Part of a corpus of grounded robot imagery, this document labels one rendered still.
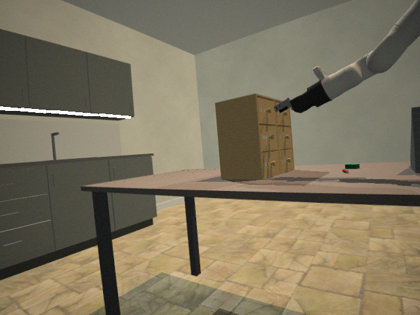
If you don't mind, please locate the wooden drawer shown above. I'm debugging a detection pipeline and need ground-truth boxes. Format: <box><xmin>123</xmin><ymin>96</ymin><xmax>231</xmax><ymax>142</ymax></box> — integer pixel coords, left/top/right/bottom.
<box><xmin>261</xmin><ymin>151</ymin><xmax>280</xmax><ymax>177</ymax></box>
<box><xmin>259</xmin><ymin>125</ymin><xmax>278</xmax><ymax>150</ymax></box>
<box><xmin>257</xmin><ymin>97</ymin><xmax>276</xmax><ymax>123</ymax></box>
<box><xmin>279</xmin><ymin>150</ymin><xmax>294</xmax><ymax>172</ymax></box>
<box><xmin>278</xmin><ymin>127</ymin><xmax>292</xmax><ymax>148</ymax></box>
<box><xmin>276</xmin><ymin>109</ymin><xmax>290</xmax><ymax>125</ymax></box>

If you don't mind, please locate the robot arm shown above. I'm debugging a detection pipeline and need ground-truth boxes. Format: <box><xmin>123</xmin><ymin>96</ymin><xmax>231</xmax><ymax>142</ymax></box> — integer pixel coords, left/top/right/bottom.
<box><xmin>335</xmin><ymin>0</ymin><xmax>420</xmax><ymax>91</ymax></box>

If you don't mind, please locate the small brown wooden chest of drawers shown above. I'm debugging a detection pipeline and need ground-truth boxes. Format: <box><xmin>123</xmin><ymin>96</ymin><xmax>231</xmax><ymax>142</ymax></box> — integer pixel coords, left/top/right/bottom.
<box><xmin>215</xmin><ymin>94</ymin><xmax>295</xmax><ymax>180</ymax></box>

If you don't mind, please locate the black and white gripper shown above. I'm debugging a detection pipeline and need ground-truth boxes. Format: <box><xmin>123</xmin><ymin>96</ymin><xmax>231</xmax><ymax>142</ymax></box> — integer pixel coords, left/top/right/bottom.
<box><xmin>274</xmin><ymin>66</ymin><xmax>346</xmax><ymax>113</ymax></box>

